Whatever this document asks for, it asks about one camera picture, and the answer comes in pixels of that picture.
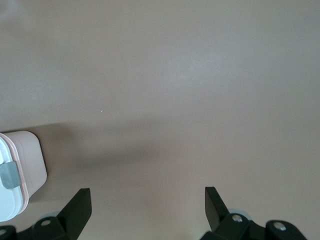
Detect pink plastic box base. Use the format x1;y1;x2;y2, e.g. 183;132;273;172
0;130;48;216

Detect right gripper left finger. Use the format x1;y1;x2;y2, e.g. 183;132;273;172
31;187;93;240

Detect white box lid grey latches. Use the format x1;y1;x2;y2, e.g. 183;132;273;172
0;133;22;222

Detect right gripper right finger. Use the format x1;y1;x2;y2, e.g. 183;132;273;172
199;186;266;240

